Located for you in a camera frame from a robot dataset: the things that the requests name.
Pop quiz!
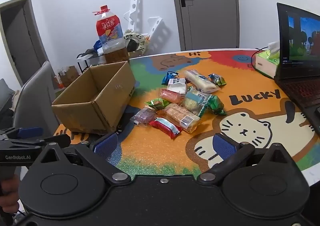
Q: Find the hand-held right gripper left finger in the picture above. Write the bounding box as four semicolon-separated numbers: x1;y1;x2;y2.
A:
27;132;132;187

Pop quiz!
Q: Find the grey door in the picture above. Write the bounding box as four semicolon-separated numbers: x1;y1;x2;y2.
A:
169;0;240;51

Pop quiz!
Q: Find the grey sofa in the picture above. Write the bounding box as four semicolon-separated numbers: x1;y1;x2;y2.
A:
0;78;16;119

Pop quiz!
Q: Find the blue-green candy packet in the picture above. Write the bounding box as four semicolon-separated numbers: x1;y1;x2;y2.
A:
208;73;227;86

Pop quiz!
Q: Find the large oil bottle red label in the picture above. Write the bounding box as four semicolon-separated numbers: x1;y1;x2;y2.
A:
92;5;130;64

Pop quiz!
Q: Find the dark doorway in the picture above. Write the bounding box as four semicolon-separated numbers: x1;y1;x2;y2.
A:
0;0;50;87

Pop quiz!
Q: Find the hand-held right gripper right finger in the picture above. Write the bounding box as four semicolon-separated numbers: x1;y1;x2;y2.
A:
197;133;298;187

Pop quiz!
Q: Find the blue snack packet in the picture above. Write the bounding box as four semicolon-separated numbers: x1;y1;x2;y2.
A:
162;71;179;86

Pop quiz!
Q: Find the red snack packet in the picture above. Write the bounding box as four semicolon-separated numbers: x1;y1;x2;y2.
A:
149;117;182;140

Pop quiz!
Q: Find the panda print bag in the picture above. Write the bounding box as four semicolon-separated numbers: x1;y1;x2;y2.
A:
123;29;151;54

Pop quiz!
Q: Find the purple snack packet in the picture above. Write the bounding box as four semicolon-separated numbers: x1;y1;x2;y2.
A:
131;107;158;125

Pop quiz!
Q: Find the dark green snack packet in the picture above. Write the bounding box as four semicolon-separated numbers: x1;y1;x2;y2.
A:
205;94;227;116

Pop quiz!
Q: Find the white snack packet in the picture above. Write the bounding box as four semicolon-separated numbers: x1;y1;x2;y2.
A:
167;78;187;95

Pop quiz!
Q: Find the colourful cartoon table mat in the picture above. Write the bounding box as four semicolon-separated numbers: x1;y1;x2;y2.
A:
54;49;320;175

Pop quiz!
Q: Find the pink wafer packet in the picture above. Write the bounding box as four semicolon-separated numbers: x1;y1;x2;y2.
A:
159;88;185;105

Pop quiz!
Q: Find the black shoe rack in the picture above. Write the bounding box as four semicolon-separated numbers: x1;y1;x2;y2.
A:
76;49;106;74

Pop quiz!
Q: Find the black laptop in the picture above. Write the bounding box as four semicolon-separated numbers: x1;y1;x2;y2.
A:
274;2;320;139

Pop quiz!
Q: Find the small green snack packet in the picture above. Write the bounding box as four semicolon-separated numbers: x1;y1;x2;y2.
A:
145;98;172;111

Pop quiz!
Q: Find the teal cracker packet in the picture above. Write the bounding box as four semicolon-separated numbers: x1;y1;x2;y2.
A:
181;86;212;118

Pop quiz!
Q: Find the cardboard box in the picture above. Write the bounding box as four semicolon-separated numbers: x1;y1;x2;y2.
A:
52;61;136;135

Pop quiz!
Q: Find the person's left hand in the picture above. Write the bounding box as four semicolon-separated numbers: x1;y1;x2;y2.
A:
0;174;20;216

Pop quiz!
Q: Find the small brown floor box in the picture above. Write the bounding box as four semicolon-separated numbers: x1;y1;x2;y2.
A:
58;66;79;88

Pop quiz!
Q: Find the short white perforated rack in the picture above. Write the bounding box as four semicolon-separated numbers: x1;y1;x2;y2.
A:
147;17;164;42

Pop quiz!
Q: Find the tall white perforated rack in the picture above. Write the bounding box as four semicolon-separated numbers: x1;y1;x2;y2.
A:
123;0;143;32

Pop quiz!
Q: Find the grey chair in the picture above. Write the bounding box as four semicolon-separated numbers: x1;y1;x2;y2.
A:
12;61;61;137

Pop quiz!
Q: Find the green tissue box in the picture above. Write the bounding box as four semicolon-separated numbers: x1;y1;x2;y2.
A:
254;41;280;79

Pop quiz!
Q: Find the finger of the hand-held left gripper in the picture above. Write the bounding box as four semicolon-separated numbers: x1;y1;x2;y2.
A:
7;134;71;150
0;127;44;142

